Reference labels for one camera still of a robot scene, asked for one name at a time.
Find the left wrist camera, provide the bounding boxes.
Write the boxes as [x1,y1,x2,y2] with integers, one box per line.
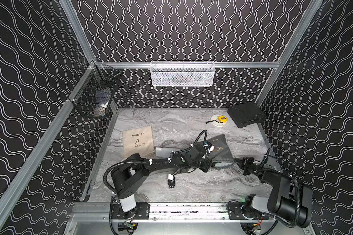
[204,142,215,154]

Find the dark grey hair dryer bag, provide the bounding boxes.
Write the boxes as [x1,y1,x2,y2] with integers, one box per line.
[207,134,235,170]

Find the yellow tape measure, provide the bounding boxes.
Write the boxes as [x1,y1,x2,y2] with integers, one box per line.
[217,116,227,123]

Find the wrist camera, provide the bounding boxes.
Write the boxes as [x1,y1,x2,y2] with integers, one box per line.
[204,142,215,154]
[264,156,278,170]

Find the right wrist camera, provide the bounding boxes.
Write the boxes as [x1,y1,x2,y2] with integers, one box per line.
[264,156,278,170]

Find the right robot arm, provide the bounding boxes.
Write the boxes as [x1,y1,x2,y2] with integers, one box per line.
[237,150,313,228]

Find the white round coaster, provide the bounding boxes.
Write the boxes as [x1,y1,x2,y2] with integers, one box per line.
[210,115,227,127]

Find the black wire wall basket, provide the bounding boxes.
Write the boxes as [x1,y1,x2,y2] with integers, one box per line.
[71,64,123,119]

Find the white mesh wall basket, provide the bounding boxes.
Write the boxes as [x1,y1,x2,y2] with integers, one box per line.
[150,61,216,87]

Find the black hard case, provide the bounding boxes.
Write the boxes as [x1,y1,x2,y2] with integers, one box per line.
[227,102,267,128]

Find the item in black basket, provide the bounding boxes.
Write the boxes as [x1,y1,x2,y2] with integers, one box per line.
[93,100,108,118]

